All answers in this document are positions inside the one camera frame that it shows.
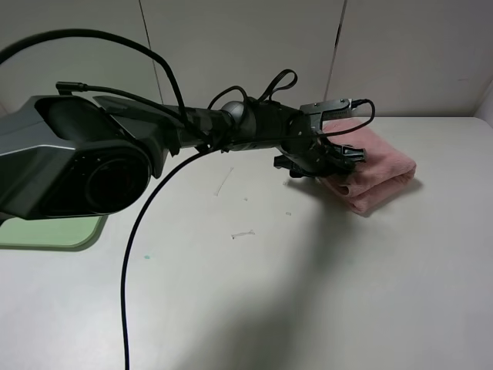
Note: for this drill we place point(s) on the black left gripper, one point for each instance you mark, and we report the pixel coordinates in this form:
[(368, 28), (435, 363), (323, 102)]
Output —
[(303, 155)]

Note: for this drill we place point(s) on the pink fluffy towel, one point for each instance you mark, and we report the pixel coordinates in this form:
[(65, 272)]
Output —
[(385, 172)]

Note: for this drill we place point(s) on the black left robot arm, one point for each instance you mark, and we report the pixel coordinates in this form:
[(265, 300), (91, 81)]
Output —
[(65, 156)]

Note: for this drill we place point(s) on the light green plastic tray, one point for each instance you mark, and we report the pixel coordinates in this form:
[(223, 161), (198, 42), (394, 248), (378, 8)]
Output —
[(68, 234)]

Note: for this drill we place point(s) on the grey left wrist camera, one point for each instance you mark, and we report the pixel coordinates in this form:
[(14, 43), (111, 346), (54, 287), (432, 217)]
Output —
[(329, 110)]

